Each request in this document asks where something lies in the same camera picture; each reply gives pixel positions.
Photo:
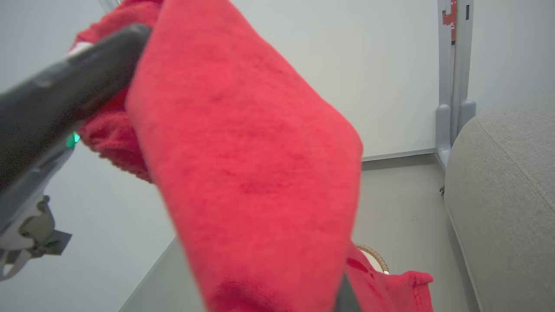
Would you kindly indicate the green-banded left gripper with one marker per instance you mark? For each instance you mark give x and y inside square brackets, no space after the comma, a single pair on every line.
[26,203]

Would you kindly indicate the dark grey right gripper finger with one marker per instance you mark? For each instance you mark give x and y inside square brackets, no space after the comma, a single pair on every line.
[347,297]

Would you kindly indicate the red sports jersey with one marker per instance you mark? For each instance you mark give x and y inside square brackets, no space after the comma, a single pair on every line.
[260,151]

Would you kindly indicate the grey fabric sofa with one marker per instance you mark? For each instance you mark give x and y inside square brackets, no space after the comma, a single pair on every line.
[507,208]

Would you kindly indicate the white plastic laundry basket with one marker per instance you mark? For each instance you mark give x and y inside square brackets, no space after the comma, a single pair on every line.
[375,256]

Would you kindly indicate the grey double partition post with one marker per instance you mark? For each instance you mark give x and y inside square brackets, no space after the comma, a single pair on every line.
[455,86]

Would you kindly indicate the red sticker on post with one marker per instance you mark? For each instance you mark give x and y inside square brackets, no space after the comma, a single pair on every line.
[450,19]

